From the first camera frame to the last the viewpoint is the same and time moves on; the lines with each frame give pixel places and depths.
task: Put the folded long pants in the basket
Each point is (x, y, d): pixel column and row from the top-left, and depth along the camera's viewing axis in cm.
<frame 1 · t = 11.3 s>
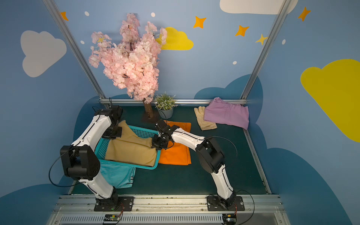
left hand: (111, 135, 84), fingers closed
right hand: (152, 145, 88), fingers closed
teal plastic basket: (111, 161, 80), point 11 cm above the table
orange folded pants: (175, 153, 92), point 3 cm above the table
beige folded pants: (130, 147, 88), point 9 cm above the table
teal folded pants: (120, 176, 82), point 3 cm above the table
purple folded garment: (221, 111, 120), on the table
cream glove: (204, 124, 113), on the table
small potted green plant: (165, 103, 103), point 16 cm above the table

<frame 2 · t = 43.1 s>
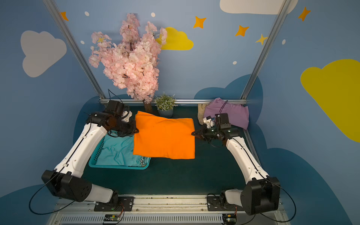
left hand: (138, 128, 77), fingers closed
right hand: (194, 132, 77), fingers closed
orange folded pants: (169, 138, 78), point 22 cm above the table
teal folded pants: (118, 150, 90), point 5 cm above the table
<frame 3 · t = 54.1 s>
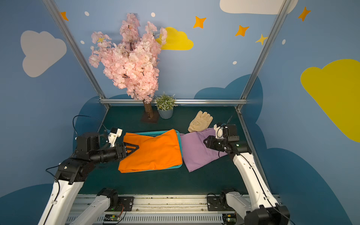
left hand: (136, 146, 64), fingers open
right hand: (208, 140, 79), fingers open
orange folded pants: (162, 151, 84), point 11 cm above the table
purple folded garment: (196, 153, 93), point 3 cm above the table
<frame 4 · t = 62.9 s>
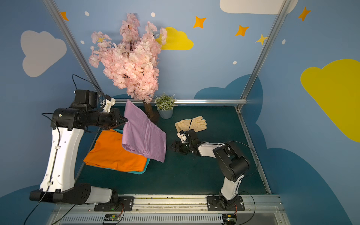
left hand: (126, 117, 66), fingers closed
right hand: (172, 147, 91), fingers open
orange folded pants: (107, 151, 86), point 9 cm above the table
purple folded garment: (140, 136, 75), point 25 cm above the table
cream glove: (198, 123, 112), on the table
